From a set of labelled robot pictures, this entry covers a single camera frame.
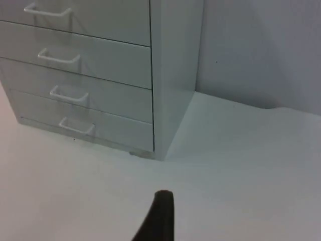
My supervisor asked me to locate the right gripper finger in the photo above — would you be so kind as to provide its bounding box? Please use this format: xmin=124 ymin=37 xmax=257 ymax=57
xmin=130 ymin=190 xmax=175 ymax=241

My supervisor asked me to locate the grey chest of drawers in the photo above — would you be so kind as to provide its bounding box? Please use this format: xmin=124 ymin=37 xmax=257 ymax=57
xmin=0 ymin=0 xmax=205 ymax=162

